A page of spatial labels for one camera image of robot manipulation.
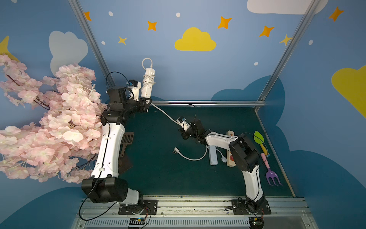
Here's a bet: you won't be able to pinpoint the white power strip with cord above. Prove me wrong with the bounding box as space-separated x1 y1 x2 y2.
208 146 227 166

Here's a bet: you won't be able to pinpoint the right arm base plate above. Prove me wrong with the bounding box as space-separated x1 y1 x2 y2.
231 199 272 216

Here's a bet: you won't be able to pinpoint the black slotted spatula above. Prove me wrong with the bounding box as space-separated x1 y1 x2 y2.
119 132 134 157

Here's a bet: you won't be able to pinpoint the cream red power strip black cord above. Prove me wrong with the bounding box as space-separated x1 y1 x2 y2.
225 130 236 168

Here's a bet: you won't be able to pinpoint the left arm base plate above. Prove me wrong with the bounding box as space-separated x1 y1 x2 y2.
118 199 158 216

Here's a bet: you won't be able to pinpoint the purple pink garden fork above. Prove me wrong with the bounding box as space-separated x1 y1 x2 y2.
261 153 283 186

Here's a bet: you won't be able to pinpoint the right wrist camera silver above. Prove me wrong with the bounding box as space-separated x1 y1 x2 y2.
180 120 191 131

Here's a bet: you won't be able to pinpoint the green yellow garden trowel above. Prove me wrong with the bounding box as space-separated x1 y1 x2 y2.
254 131 268 156

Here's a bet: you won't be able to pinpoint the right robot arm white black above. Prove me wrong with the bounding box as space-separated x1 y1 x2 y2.
177 117 266 212

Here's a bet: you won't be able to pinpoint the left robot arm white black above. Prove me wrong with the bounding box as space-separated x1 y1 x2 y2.
82 86 151 206

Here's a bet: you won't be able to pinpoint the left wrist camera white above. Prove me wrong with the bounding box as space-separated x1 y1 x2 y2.
129 80 142 101

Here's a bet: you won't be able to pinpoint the pink cherry blossom tree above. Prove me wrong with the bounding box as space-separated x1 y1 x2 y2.
1 55 106 184

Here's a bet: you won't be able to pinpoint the white power strip usb ports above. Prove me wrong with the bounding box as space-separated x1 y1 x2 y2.
140 58 209 161

